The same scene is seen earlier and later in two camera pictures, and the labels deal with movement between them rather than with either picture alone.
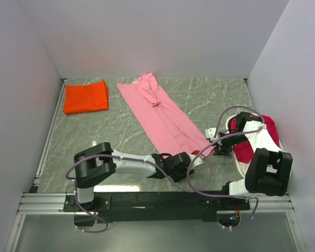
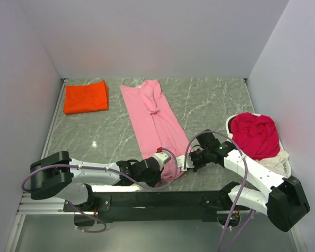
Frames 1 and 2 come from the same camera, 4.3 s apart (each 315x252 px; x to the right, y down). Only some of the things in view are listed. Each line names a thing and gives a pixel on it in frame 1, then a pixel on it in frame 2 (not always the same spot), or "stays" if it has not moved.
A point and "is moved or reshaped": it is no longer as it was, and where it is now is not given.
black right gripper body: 223,143 to 195,159
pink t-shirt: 168,128 is moved or reshaped
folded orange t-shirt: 91,97 stays
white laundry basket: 261,133 stays
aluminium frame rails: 46,203 stays
